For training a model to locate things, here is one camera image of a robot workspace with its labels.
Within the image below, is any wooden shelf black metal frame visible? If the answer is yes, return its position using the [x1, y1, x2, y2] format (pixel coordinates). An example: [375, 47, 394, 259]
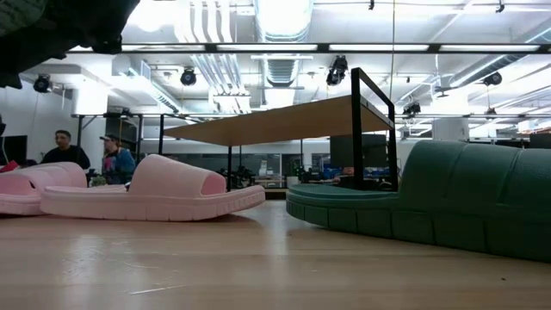
[163, 67, 399, 193]

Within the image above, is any pink rubber slide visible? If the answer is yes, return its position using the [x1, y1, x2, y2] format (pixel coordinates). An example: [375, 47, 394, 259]
[40, 153, 267, 222]
[0, 161, 89, 216]

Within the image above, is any green rubber slide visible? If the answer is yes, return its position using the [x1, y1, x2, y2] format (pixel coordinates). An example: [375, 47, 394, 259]
[286, 139, 551, 264]

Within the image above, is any black computer monitor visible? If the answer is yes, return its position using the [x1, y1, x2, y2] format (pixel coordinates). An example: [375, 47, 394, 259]
[330, 133, 388, 169]

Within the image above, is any person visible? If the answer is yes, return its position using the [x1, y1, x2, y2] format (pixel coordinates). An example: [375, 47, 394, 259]
[40, 129, 91, 171]
[99, 133, 137, 185]

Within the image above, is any black wall screen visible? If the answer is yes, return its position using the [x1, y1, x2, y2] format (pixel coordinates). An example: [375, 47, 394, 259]
[0, 134, 28, 167]

